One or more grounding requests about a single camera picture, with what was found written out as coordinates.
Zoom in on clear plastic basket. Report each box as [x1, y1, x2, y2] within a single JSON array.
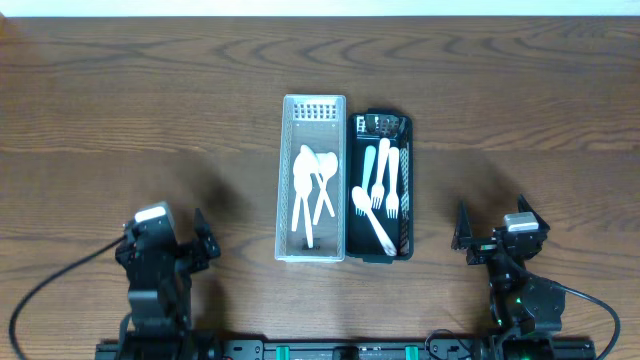
[[275, 94, 347, 263]]

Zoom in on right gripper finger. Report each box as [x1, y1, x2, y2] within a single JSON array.
[[453, 201, 473, 240], [517, 194, 550, 231]]

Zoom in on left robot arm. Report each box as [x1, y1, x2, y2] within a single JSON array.
[[115, 203, 220, 359]]

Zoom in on white plastic fork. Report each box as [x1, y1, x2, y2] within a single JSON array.
[[361, 145, 376, 191], [385, 147, 400, 219], [371, 138, 390, 209]]

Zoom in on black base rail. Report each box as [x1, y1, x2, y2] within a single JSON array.
[[94, 335, 597, 360]]

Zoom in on black plastic basket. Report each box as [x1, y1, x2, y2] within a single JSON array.
[[346, 108, 414, 263]]

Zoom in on white plastic spoon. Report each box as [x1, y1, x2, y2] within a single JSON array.
[[291, 152, 313, 232], [294, 170, 314, 248], [351, 186, 397, 256], [313, 152, 338, 225], [299, 143, 337, 219]]

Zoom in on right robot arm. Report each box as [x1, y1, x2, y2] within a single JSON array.
[[451, 195, 565, 348]]

